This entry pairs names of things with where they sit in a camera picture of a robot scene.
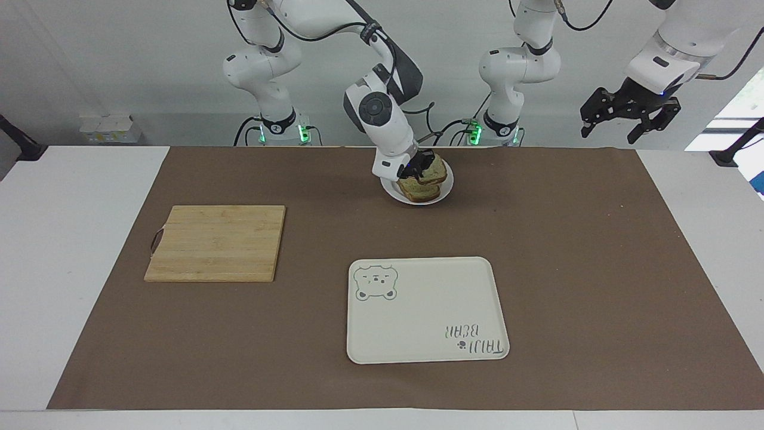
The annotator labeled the wooden cutting board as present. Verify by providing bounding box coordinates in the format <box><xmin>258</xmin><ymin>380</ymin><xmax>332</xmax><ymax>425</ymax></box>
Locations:
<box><xmin>144</xmin><ymin>205</ymin><xmax>287</xmax><ymax>283</ymax></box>

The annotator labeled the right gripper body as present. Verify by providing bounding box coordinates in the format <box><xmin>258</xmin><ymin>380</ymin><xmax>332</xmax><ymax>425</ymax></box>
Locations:
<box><xmin>408</xmin><ymin>149</ymin><xmax>438</xmax><ymax>175</ymax></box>

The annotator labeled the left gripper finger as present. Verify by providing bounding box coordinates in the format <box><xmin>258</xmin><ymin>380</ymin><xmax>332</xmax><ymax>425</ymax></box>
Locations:
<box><xmin>627</xmin><ymin>99</ymin><xmax>682</xmax><ymax>145</ymax></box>
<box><xmin>580</xmin><ymin>87</ymin><xmax>625</xmax><ymax>139</ymax></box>

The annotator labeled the black stand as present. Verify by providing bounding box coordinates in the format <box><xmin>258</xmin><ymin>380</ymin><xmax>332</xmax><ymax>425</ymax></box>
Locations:
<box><xmin>0</xmin><ymin>113</ymin><xmax>47</xmax><ymax>162</ymax></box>
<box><xmin>709</xmin><ymin>116</ymin><xmax>764</xmax><ymax>168</ymax></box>

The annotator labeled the white round plate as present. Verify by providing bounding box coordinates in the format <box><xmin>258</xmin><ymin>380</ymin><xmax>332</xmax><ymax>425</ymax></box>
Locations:
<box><xmin>380</xmin><ymin>158</ymin><xmax>455</xmax><ymax>207</ymax></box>

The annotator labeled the white tray with bear print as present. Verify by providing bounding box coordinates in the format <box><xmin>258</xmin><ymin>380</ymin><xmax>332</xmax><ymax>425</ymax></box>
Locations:
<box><xmin>346</xmin><ymin>256</ymin><xmax>511</xmax><ymax>366</ymax></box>

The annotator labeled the brown bread slice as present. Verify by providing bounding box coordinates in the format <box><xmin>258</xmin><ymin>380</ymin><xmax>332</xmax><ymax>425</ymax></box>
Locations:
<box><xmin>412</xmin><ymin>153</ymin><xmax>449</xmax><ymax>186</ymax></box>

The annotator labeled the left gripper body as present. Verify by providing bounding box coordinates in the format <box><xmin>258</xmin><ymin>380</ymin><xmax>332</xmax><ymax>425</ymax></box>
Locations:
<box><xmin>608</xmin><ymin>76</ymin><xmax>682</xmax><ymax>114</ymax></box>

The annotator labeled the sandwich base with bread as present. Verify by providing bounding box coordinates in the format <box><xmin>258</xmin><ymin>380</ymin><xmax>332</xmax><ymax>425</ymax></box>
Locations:
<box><xmin>396</xmin><ymin>177</ymin><xmax>443</xmax><ymax>202</ymax></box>

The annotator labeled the white box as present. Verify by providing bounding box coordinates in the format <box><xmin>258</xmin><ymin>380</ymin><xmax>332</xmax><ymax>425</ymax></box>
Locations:
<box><xmin>79</xmin><ymin>113</ymin><xmax>144</xmax><ymax>145</ymax></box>

